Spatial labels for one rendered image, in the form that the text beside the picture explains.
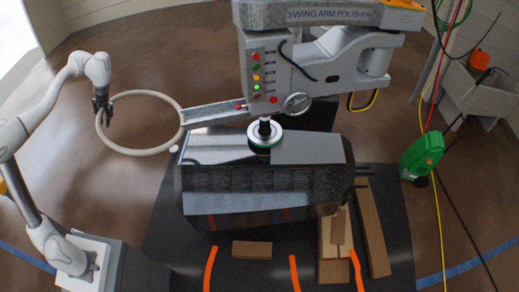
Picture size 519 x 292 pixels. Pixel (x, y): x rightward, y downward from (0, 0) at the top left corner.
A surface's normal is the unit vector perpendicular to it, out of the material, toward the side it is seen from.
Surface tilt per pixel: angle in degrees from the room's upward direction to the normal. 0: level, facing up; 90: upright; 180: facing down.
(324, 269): 0
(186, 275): 0
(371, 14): 90
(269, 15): 90
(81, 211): 0
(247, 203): 45
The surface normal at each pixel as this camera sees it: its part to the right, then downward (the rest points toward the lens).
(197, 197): -0.02, 0.11
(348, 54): 0.26, 0.75
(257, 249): -0.02, -0.63
